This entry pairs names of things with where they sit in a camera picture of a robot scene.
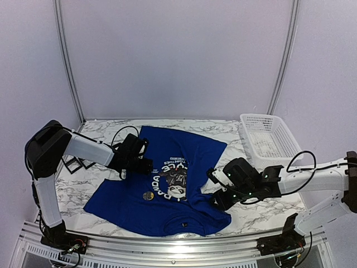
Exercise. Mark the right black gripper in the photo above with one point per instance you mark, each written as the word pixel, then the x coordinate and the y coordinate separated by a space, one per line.
pixel 223 204

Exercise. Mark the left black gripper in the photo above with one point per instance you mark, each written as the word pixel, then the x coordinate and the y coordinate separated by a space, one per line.
pixel 146 167

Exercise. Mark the round button badge brooch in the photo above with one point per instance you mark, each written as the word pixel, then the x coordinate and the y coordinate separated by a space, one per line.
pixel 148 196

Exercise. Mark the blue printed t-shirt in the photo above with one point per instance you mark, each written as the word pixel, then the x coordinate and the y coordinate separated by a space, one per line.
pixel 180 162

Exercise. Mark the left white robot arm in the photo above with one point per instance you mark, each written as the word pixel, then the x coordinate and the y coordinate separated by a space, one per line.
pixel 44 152

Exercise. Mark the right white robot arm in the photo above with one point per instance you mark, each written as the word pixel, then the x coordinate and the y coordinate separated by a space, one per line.
pixel 242 183

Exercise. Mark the black brooch display box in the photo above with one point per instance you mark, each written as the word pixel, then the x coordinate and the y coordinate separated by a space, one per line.
pixel 86 164

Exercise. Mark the white plastic basket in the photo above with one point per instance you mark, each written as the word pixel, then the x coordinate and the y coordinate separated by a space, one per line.
pixel 268 140

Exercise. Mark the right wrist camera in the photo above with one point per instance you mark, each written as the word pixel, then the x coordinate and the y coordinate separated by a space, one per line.
pixel 214 176

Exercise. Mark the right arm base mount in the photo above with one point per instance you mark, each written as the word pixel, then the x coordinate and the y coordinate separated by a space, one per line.
pixel 279 243

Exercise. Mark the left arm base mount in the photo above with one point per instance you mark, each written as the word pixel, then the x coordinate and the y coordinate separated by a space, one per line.
pixel 65 244

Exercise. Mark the aluminium front rail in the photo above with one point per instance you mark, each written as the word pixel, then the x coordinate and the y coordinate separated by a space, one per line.
pixel 184 251

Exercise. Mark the right aluminium corner post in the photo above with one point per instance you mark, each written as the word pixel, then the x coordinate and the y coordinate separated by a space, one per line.
pixel 287 50

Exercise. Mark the aluminium corner post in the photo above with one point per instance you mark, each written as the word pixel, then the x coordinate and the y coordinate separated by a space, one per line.
pixel 287 50
pixel 66 60

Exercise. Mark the left aluminium corner post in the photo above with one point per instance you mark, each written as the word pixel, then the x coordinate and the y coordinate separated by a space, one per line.
pixel 66 60

